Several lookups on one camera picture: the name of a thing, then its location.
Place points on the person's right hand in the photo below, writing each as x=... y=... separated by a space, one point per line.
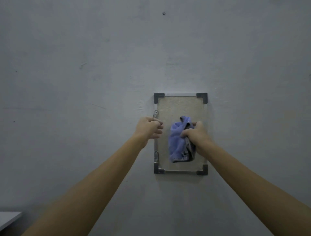
x=196 y=138

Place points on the person's left hand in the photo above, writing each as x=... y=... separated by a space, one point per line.
x=146 y=128

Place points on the person's right fingers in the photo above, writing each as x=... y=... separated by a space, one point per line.
x=188 y=132

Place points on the person's left thumb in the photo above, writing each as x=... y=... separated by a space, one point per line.
x=152 y=119

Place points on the blue microfibre cloth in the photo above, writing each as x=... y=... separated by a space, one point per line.
x=178 y=142

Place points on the framed board with black corners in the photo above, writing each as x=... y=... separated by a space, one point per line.
x=181 y=107

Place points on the person's left forearm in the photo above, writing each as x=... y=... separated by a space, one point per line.
x=87 y=192

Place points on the person's right forearm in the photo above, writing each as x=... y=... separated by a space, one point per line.
x=255 y=192

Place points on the white shelf corner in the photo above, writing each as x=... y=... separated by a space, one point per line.
x=8 y=218

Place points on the metal hanging bracket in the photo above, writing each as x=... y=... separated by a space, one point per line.
x=156 y=156
x=155 y=114

